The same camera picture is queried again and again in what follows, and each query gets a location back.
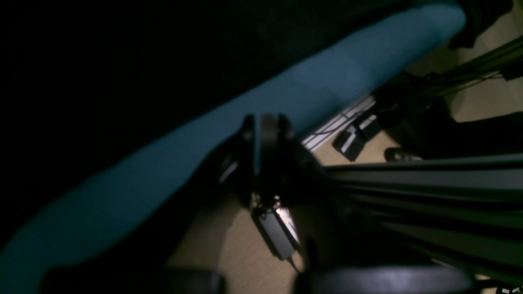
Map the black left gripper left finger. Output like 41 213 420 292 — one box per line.
197 115 255 208

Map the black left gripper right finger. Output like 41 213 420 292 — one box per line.
261 114 326 205

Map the teal table cloth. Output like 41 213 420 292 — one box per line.
1 0 466 294

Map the black aluminium extrusion frame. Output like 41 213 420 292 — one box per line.
326 153 523 285

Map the black T-shirt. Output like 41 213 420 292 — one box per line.
1 0 418 247

